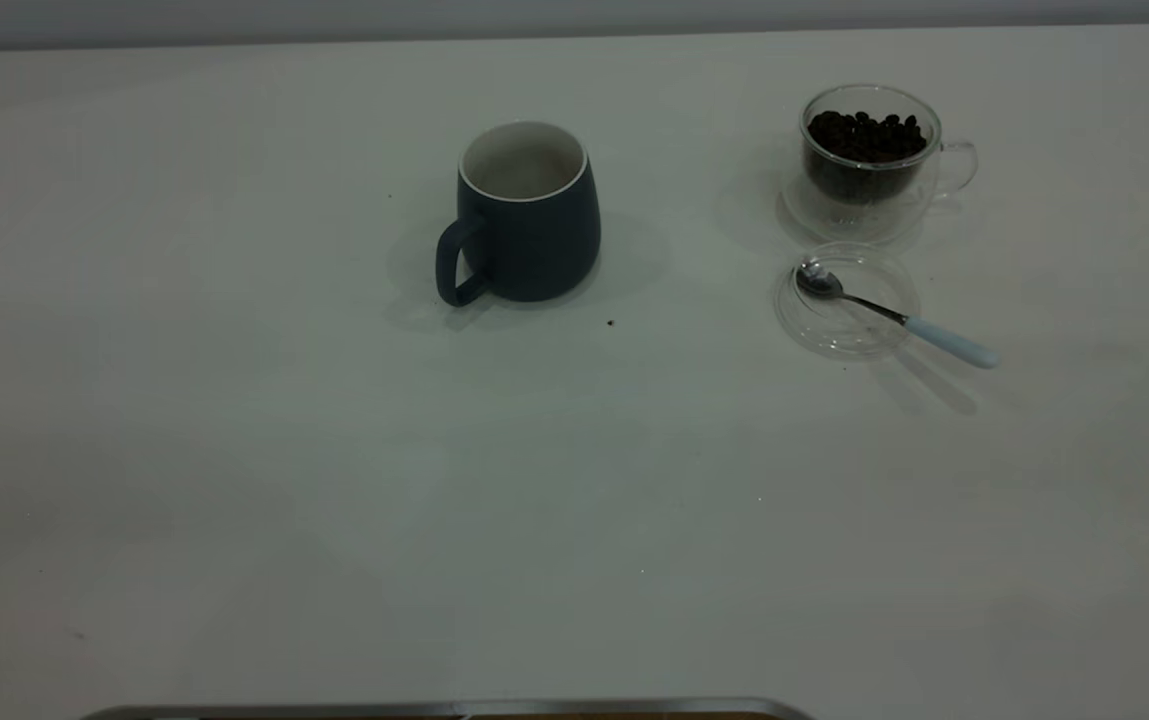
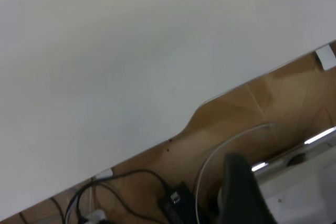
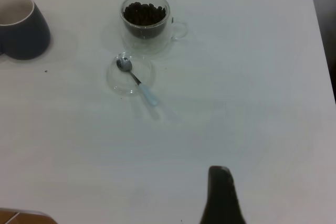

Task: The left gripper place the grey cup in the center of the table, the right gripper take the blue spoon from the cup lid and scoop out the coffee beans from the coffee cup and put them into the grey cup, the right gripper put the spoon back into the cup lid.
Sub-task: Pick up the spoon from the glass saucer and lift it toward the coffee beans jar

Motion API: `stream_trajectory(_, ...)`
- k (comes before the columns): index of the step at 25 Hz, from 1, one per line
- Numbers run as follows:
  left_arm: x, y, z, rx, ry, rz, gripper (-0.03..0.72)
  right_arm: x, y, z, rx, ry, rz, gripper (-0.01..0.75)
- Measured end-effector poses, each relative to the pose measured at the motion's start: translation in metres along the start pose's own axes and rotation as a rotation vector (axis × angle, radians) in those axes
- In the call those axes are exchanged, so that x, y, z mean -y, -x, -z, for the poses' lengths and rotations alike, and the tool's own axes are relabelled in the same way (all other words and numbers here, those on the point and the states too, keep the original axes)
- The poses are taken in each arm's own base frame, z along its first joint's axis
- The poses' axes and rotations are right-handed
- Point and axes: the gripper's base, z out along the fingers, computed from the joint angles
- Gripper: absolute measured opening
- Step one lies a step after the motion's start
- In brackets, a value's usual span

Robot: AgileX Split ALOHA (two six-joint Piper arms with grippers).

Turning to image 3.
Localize clear glass cup with handle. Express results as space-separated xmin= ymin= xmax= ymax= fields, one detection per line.
xmin=120 ymin=0 xmax=189 ymax=56

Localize small clear glass dish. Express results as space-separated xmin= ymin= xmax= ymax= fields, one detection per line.
xmin=106 ymin=51 xmax=156 ymax=99

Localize metal spoon light blue handle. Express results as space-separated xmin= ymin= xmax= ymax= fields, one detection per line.
xmin=116 ymin=57 xmax=160 ymax=106

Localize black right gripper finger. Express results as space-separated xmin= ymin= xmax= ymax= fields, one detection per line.
xmin=199 ymin=165 xmax=249 ymax=224

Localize dark grey ceramic mug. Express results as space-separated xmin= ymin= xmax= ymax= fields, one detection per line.
xmin=0 ymin=0 xmax=51 ymax=61

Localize roasted coffee beans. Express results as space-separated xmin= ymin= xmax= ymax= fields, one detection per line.
xmin=123 ymin=2 xmax=167 ymax=39

